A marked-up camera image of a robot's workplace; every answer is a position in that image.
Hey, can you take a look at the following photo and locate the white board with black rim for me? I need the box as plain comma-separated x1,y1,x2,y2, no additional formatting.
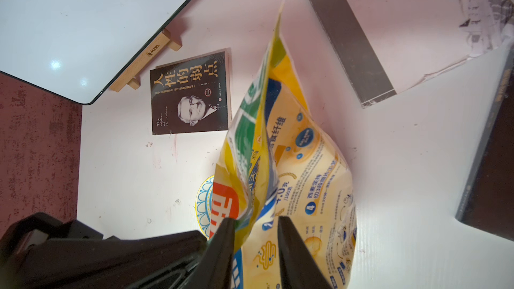
1,0,191,105

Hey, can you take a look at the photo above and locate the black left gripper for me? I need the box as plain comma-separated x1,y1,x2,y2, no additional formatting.
1,212,207,288

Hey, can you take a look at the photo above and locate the yellow oats bag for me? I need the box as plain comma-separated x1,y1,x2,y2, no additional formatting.
208,1,358,289

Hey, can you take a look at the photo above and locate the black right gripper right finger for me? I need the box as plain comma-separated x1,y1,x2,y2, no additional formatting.
278,216,331,289

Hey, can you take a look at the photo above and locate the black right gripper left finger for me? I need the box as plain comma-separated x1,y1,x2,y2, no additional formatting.
184,218,235,289

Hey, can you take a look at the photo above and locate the black portrait cover book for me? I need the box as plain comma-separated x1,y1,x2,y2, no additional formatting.
149,50,231,135

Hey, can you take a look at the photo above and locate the black Murphy's law book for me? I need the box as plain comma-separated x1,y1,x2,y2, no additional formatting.
455,48,513,241

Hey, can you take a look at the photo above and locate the white paper manual booklet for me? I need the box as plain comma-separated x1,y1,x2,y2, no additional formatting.
309,0,513,107

